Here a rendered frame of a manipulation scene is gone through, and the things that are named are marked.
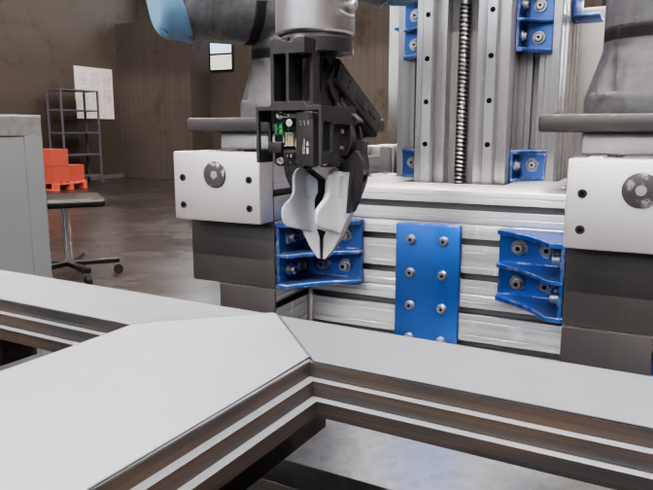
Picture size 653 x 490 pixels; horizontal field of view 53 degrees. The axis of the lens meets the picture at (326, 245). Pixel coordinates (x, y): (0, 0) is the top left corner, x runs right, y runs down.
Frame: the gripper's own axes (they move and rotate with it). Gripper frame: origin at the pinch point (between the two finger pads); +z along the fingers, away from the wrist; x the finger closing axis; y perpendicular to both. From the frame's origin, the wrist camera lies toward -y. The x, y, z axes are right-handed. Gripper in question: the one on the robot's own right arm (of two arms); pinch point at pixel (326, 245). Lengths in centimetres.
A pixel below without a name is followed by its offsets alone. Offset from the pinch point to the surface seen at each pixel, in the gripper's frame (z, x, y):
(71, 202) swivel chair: 35, -325, -234
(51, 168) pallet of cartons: 52, -918, -685
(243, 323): 5.3, -1.4, 12.5
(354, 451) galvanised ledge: 22.5, 3.0, -0.9
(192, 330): 5.3, -4.0, 16.3
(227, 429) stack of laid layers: 6.6, 8.5, 27.7
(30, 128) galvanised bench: -12, -82, -27
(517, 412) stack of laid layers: 6.1, 23.9, 17.6
